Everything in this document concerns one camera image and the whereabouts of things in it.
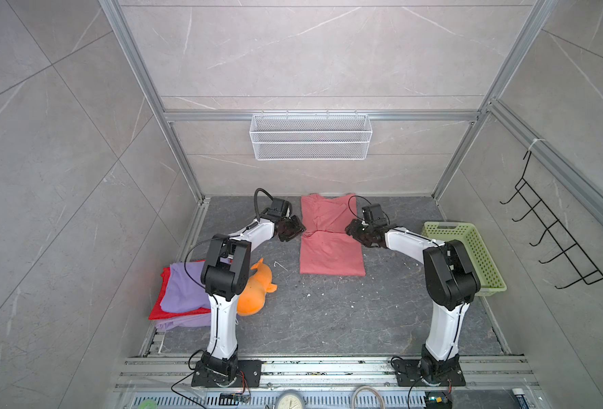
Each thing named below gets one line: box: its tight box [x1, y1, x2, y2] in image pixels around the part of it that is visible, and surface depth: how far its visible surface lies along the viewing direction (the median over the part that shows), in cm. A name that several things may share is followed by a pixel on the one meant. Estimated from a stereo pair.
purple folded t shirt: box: [155, 260, 212, 331], surface depth 81 cm
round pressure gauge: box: [275, 389, 306, 409], surface depth 67 cm
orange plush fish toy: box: [236, 257, 278, 317], surface depth 85 cm
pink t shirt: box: [299, 193, 367, 277], surface depth 103 cm
